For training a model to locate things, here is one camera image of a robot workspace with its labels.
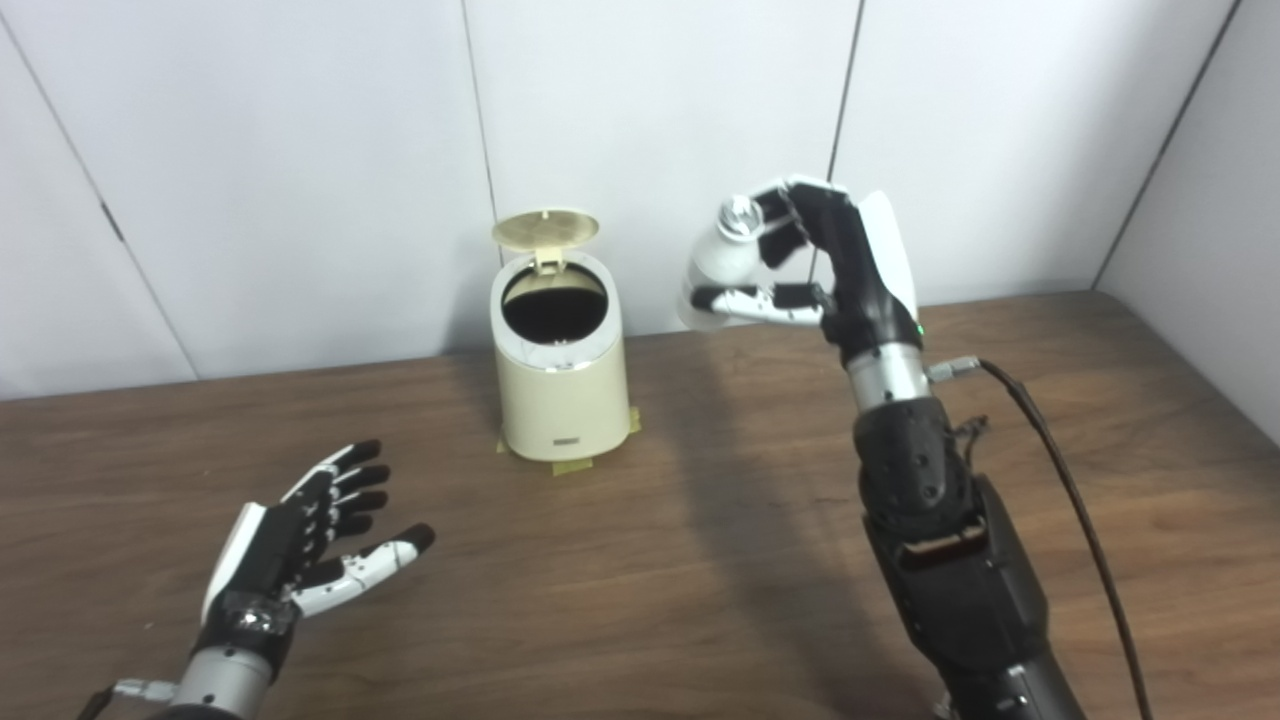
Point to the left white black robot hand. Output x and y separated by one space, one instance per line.
275 560

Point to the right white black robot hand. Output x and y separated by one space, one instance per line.
860 260

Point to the small white plastic bottle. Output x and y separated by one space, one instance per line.
725 262

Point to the cream-colored lidded bin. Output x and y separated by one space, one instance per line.
565 400

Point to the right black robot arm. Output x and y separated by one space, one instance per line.
950 560

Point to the black wall panel hinge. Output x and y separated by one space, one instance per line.
112 222

